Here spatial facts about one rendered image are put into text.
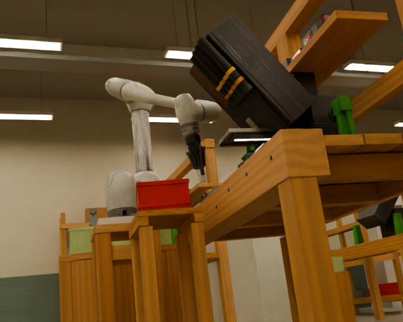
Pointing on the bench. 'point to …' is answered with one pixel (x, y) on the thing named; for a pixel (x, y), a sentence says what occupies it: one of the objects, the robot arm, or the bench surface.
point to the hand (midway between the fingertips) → (201, 176)
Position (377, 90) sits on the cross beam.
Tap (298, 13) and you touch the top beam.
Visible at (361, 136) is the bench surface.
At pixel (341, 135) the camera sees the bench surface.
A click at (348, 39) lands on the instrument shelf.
